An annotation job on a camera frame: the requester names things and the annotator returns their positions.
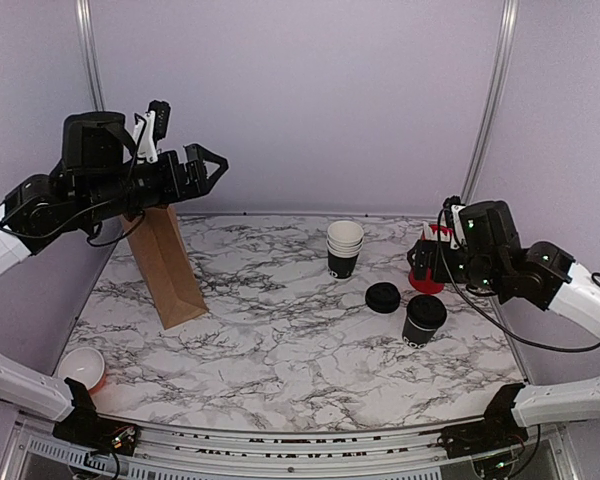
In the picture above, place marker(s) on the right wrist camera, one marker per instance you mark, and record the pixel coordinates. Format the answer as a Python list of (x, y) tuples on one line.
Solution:
[(451, 208)]

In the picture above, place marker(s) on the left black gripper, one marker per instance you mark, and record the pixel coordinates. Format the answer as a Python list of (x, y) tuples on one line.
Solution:
[(197, 183)]

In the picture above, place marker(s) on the front aluminium rail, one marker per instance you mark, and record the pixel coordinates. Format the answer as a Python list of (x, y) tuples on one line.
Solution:
[(141, 450)]

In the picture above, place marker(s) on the aluminium frame post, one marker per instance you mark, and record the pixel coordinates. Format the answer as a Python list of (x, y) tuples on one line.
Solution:
[(494, 94), (89, 53)]

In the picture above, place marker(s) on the black plastic cup lid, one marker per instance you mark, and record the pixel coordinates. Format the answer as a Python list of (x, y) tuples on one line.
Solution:
[(427, 312)]

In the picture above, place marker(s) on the orange white bowl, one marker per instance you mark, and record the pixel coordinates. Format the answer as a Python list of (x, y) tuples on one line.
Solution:
[(85, 365)]

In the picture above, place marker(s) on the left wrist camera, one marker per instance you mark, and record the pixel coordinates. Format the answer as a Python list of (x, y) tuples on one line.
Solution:
[(150, 128)]

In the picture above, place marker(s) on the stack of paper cups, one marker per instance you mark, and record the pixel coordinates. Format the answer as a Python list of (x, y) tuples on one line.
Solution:
[(344, 243)]

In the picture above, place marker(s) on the left aluminium frame post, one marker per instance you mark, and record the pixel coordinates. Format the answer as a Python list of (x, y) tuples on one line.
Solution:
[(89, 53)]

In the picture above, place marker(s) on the single black paper cup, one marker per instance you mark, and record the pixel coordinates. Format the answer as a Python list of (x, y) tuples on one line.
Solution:
[(416, 336)]

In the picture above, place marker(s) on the white packets in container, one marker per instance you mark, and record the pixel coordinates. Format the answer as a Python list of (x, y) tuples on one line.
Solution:
[(427, 232)]

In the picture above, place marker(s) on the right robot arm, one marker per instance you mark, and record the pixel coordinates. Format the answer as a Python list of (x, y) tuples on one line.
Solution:
[(557, 283)]

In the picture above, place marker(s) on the red cylindrical container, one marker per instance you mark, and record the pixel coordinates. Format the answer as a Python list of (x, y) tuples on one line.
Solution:
[(423, 259)]

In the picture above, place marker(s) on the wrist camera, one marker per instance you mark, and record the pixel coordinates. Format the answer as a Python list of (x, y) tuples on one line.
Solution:
[(150, 128), (451, 208)]

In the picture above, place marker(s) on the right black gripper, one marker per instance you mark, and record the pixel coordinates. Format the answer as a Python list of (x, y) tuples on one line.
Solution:
[(424, 248)]

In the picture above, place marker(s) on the right aluminium frame post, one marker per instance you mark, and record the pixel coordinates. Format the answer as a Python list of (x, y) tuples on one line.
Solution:
[(494, 94)]

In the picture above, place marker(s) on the brown paper bag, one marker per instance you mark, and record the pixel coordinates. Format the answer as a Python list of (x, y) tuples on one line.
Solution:
[(159, 251)]

